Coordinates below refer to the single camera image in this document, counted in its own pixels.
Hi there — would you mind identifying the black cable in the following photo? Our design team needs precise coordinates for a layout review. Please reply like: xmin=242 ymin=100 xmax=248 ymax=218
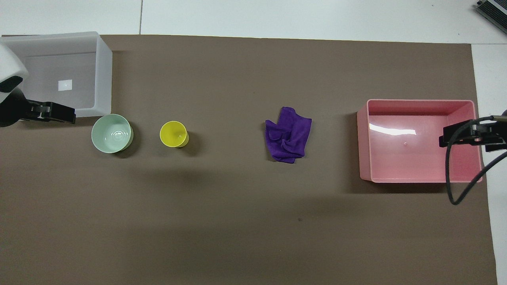
xmin=445 ymin=115 xmax=507 ymax=205

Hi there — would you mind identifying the pale green bowl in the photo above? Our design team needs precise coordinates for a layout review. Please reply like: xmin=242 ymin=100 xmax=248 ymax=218
xmin=91 ymin=114 xmax=134 ymax=154

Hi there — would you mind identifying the purple cloth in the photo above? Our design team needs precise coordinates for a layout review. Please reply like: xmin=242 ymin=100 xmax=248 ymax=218
xmin=265 ymin=106 xmax=313 ymax=164

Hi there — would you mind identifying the yellow cup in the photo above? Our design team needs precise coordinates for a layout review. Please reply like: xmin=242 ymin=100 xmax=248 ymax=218
xmin=159 ymin=121 xmax=190 ymax=148

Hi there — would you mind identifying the pink plastic box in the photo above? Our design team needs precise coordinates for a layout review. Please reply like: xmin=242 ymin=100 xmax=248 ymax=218
xmin=356 ymin=99 xmax=484 ymax=184

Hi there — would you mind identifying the translucent white plastic bin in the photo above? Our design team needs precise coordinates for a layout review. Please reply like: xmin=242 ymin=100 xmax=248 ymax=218
xmin=2 ymin=31 xmax=113 ymax=118

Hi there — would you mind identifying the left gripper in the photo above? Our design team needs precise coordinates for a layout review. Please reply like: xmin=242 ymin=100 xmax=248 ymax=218
xmin=0 ymin=87 xmax=40 ymax=128

